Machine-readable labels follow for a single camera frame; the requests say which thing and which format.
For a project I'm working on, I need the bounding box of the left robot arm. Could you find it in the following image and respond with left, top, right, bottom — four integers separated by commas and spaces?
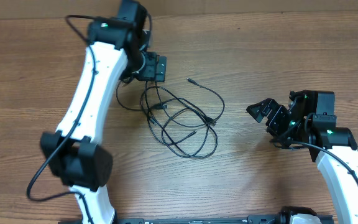
40, 1, 167, 223

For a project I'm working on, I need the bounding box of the black USB-A cable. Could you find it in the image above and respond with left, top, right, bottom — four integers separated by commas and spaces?
116, 80, 220, 159

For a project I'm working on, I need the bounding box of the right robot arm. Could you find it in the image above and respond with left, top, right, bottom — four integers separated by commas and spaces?
246, 90, 358, 223

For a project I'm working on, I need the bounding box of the black thin USB cable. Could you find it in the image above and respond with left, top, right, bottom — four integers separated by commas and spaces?
140, 77, 226, 147

